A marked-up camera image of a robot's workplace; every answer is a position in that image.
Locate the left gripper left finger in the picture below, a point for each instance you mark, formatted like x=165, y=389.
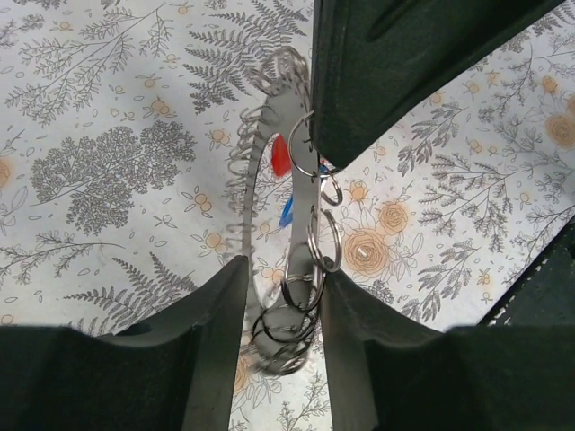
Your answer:
x=176, y=368

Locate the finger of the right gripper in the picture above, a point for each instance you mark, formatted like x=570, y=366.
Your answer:
x=375, y=60

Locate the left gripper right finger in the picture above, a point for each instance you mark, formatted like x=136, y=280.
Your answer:
x=374, y=360

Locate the blue key tag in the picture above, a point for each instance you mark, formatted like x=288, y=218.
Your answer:
x=286, y=217

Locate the red key tag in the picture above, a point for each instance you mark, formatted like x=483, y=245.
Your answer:
x=280, y=159

